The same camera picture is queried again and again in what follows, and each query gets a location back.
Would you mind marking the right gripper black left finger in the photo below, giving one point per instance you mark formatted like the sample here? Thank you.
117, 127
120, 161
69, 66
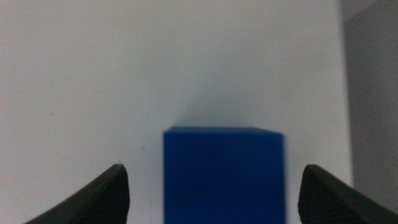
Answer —
102, 202

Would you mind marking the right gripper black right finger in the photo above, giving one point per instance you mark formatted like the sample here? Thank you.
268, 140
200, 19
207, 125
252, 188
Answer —
323, 202

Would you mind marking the blue cube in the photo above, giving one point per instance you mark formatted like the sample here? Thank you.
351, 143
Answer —
224, 177

